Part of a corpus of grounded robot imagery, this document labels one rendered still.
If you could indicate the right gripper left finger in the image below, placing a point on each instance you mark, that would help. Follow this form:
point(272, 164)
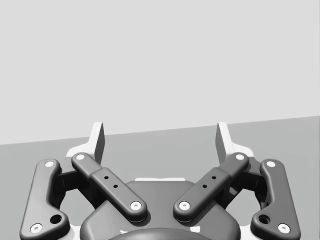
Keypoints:
point(110, 182)

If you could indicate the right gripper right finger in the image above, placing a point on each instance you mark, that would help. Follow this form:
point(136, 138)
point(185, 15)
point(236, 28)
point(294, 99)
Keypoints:
point(212, 181)

